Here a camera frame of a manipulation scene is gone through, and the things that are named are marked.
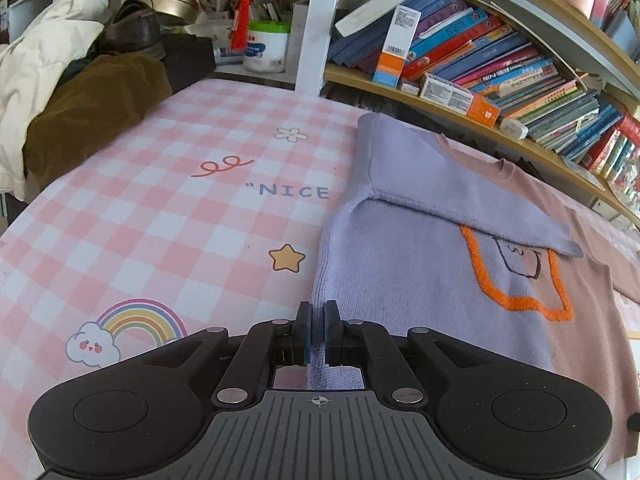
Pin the cream white jacket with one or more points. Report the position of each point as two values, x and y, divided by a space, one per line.
45 45

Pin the red tassel ornament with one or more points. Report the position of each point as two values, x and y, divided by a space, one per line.
242 20

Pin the white and orange carton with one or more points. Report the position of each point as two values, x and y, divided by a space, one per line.
397 45

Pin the white jar with green lid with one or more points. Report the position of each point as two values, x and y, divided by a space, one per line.
265 50

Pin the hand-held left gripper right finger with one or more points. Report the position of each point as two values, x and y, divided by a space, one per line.
330 332

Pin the small white block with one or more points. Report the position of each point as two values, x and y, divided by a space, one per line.
514 127

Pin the thick white paperback book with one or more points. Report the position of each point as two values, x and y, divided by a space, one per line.
380 5

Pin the brown leather shoe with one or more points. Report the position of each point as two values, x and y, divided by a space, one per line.
132 30

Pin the row of colourful books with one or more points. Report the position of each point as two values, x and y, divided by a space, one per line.
525 80

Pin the metal basin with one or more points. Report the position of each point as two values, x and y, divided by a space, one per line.
165 2

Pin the black box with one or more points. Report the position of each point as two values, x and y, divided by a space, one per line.
190 65

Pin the white organizer with pens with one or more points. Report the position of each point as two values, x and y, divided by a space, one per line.
270 7

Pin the white and blue tube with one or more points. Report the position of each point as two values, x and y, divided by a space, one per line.
229 55

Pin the pink and purple knit sweater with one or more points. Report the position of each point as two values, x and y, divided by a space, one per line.
425 260

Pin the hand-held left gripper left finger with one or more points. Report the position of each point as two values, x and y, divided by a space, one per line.
306 332

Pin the white upright box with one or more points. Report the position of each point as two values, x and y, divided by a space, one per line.
301 35

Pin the flat white and orange box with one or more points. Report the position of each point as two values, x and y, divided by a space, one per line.
450 95

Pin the pink checked printed tablecloth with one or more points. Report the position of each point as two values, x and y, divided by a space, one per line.
150 210

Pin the wooden bookshelf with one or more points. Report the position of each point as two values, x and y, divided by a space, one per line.
560 162

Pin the group of thin colourful booklets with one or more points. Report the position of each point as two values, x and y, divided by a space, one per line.
620 5

